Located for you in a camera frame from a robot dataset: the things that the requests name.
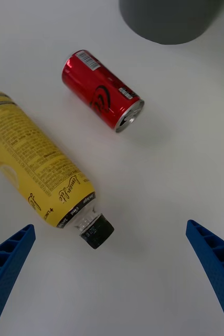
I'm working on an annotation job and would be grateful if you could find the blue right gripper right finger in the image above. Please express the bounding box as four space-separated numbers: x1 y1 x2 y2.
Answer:
185 219 224 336

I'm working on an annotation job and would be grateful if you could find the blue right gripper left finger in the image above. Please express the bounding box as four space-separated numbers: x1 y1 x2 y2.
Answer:
0 224 36 336

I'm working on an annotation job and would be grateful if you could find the yellow label plastic bottle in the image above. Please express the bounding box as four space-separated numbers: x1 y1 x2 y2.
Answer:
0 90 115 250

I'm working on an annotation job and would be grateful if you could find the red drink can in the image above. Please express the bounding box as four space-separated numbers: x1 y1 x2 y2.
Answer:
61 49 145 133

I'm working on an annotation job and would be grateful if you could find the grey plastic waste bin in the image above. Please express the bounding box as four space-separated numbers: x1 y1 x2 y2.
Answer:
119 0 224 45

